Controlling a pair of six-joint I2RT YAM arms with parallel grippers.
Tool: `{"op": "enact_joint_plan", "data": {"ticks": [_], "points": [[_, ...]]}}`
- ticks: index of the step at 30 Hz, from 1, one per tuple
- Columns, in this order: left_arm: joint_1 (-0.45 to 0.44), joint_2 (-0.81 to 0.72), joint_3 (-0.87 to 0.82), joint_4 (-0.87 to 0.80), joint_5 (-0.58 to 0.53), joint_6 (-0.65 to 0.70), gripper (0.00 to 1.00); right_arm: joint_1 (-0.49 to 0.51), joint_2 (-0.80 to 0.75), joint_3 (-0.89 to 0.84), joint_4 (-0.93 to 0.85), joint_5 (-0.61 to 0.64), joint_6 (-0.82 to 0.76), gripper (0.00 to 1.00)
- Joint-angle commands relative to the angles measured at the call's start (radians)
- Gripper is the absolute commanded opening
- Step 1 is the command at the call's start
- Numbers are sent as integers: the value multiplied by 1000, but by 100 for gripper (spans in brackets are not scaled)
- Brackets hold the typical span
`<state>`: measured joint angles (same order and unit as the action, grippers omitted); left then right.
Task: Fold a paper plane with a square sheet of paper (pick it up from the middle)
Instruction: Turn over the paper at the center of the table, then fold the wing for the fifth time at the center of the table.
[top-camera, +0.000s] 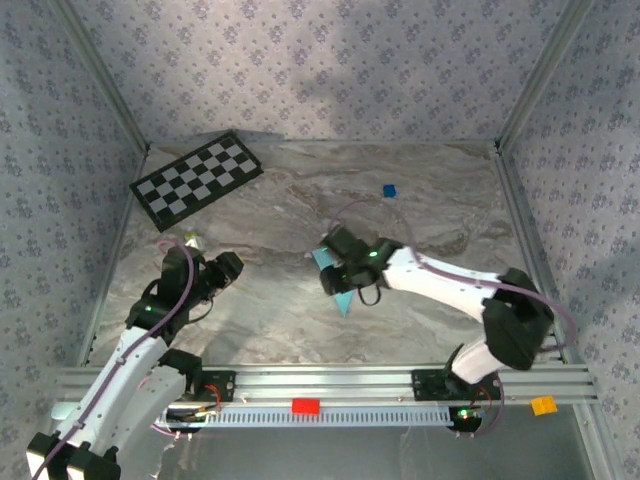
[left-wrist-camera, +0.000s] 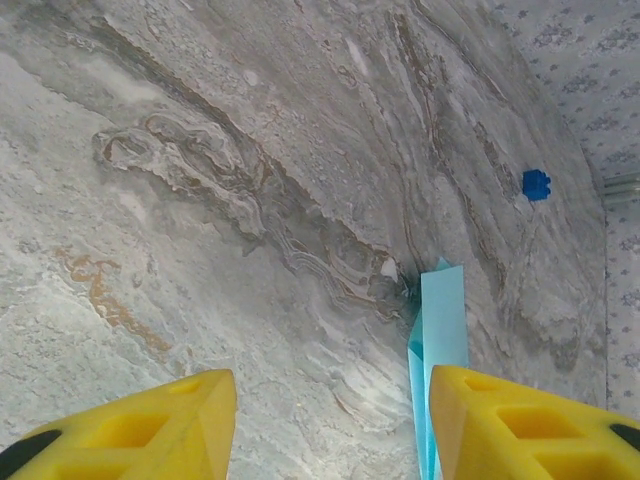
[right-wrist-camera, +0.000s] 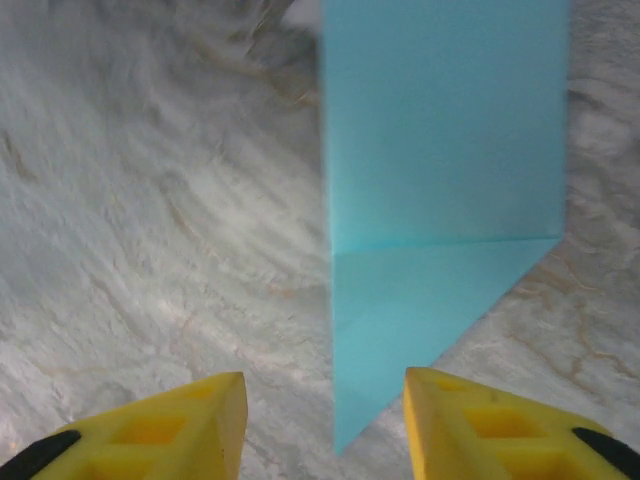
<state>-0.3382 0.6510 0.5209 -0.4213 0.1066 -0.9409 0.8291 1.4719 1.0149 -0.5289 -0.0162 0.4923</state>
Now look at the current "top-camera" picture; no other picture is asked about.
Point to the light blue cloth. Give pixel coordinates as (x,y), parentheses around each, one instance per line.
(345,302)

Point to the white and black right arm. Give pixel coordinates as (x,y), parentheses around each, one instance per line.
(440,285)

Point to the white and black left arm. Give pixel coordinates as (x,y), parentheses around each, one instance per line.
(115,380)

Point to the blue toy brick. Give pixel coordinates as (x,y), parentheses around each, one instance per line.
(389,190)

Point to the black and white chessboard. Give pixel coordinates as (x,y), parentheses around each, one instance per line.
(195,180)

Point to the red toy brick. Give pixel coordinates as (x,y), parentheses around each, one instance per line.
(305,405)

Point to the orange toy brick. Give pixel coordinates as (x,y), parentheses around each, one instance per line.
(544,405)

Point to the aluminium side rail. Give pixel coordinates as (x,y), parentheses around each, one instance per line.
(527,250)
(115,250)

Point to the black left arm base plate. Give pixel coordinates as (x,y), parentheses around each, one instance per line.
(225,385)

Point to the aluminium mounting rail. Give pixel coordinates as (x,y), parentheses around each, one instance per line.
(325,382)

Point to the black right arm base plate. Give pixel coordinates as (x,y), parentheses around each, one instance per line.
(425,385)

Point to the aluminium frame post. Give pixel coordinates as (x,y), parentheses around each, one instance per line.
(103,75)
(541,75)

